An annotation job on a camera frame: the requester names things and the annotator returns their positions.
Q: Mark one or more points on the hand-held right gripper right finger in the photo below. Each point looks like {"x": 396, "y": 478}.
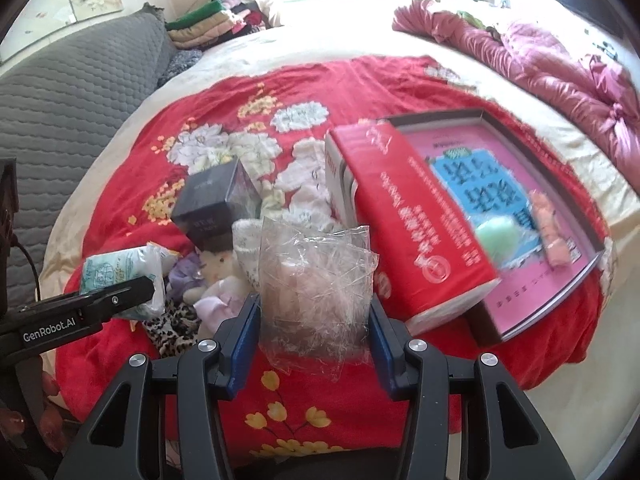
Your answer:
{"x": 382, "y": 352}

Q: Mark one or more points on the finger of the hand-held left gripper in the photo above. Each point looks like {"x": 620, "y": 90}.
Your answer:
{"x": 125, "y": 297}

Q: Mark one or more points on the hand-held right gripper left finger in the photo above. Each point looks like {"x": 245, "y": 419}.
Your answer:
{"x": 247, "y": 340}

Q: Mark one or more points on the white green tissue pack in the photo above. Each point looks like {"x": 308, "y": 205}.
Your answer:
{"x": 120, "y": 265}

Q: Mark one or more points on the leopard print scrunchie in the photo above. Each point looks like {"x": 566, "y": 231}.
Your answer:
{"x": 170, "y": 330}

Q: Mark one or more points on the clear plastic bag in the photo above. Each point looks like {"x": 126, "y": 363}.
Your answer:
{"x": 315, "y": 290}

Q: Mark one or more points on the white floral scrunchie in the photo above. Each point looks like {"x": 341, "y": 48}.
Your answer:
{"x": 247, "y": 245}

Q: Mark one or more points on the grey shallow box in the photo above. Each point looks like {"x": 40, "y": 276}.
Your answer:
{"x": 482, "y": 327}

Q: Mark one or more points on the person's left hand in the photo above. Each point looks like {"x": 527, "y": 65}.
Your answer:
{"x": 51, "y": 385}

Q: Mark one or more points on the purple scrunchie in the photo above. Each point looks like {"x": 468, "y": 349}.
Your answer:
{"x": 182, "y": 275}

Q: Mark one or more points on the small cloth doll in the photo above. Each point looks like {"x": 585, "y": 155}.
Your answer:
{"x": 217, "y": 265}

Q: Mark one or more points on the black glossy box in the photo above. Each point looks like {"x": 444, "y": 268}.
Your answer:
{"x": 210, "y": 205}

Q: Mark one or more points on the red cardboard box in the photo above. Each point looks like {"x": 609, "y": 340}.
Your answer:
{"x": 400, "y": 210}

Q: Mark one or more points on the green sponge in bag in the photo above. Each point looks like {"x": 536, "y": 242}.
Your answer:
{"x": 500, "y": 237}

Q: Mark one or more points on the grey quilted cover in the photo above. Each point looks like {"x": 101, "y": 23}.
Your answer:
{"x": 75, "y": 100}

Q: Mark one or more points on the pink blue book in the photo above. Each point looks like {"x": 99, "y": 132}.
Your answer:
{"x": 500, "y": 160}

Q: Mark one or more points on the dark patterned cloth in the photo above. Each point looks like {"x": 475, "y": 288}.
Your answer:
{"x": 180, "y": 65}

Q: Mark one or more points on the red floral blanket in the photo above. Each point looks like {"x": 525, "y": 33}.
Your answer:
{"x": 350, "y": 90}

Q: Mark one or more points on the pile of folded clothes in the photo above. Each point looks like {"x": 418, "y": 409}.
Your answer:
{"x": 210, "y": 20}

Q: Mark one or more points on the cream bed sheet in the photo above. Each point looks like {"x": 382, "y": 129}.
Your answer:
{"x": 325, "y": 40}

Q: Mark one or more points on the pink quilt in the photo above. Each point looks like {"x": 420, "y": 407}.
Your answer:
{"x": 540, "y": 55}

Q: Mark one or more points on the green white clothing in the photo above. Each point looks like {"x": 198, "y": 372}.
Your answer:
{"x": 470, "y": 7}

